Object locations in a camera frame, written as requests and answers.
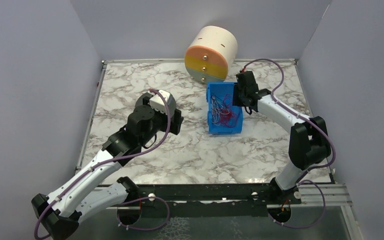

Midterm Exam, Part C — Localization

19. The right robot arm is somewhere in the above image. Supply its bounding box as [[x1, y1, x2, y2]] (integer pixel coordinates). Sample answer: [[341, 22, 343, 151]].
[[233, 71, 332, 200]]

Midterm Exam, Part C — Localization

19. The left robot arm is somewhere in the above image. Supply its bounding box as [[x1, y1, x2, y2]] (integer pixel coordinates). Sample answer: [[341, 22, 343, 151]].
[[31, 89, 183, 240]]

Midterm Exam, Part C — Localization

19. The blue plastic bin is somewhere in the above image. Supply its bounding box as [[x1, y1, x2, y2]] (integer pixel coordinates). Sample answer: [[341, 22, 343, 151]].
[[206, 82, 243, 135]]

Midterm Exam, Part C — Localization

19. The cream cylindrical drawer container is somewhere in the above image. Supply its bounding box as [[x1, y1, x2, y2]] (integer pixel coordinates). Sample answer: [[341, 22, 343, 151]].
[[184, 25, 238, 84]]

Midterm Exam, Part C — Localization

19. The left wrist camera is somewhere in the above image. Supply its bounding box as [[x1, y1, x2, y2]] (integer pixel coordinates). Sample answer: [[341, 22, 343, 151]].
[[149, 89, 177, 116]]

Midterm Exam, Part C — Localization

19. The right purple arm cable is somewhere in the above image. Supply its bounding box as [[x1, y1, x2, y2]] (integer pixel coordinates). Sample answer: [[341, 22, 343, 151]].
[[241, 58, 337, 229]]

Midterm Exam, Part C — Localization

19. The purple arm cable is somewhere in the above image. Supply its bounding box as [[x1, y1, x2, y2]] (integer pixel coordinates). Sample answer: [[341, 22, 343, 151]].
[[241, 58, 337, 229], [33, 88, 172, 240]]

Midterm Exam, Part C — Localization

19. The red wire bundle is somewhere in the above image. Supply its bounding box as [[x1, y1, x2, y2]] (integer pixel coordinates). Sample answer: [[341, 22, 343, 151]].
[[219, 94, 239, 129]]

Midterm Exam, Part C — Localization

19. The white wire bundle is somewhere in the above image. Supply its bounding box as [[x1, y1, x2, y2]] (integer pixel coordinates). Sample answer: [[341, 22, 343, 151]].
[[210, 96, 224, 126]]

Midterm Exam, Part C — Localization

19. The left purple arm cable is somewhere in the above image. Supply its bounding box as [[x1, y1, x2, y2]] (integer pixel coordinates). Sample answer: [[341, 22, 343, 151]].
[[33, 88, 172, 240]]

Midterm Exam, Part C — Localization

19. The aluminium frame rail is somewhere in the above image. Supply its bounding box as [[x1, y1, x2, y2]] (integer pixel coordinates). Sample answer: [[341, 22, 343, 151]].
[[298, 184, 353, 207]]

